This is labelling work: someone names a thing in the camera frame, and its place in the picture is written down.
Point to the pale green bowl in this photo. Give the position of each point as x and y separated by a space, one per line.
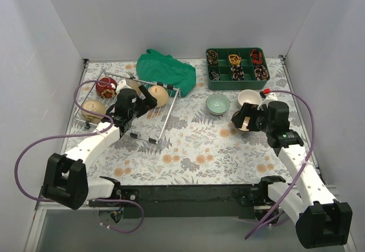
217 104

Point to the yellow rolled sock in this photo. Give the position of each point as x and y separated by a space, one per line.
234 59

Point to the black patterned bowl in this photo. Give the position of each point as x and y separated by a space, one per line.
242 121

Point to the white bowl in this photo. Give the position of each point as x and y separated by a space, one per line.
249 96

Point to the red floral bowl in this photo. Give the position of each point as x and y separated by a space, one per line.
106 88

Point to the black pink floral rolled sock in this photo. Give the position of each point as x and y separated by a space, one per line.
237 73

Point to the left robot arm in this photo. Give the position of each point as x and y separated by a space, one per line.
66 181

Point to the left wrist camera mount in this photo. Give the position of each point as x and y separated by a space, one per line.
116 87

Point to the silver wire dish rack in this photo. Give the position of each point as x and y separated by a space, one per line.
151 126

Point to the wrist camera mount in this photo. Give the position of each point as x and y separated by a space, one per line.
116 87
267 96

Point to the tan bowl with logo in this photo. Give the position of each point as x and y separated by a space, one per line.
160 94

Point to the aluminium frame rail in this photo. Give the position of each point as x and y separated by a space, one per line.
56 227

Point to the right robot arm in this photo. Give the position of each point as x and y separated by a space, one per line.
320 219

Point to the beige bowl front left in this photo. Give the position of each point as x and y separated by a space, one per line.
94 111

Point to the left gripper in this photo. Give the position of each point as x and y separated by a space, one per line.
144 101

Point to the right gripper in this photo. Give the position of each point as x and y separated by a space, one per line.
248 118

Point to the beige flower bowl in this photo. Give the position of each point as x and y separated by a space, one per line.
135 85

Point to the grey black folded sock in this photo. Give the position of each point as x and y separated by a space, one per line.
213 75

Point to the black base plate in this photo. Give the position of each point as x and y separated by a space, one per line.
159 201

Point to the green compartment organizer box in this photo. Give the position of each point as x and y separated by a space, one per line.
224 68

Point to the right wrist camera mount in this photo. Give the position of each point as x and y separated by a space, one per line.
267 96

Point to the leopard print rolled sock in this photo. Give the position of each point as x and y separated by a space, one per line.
212 57

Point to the green cloth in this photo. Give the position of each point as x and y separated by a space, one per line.
153 66

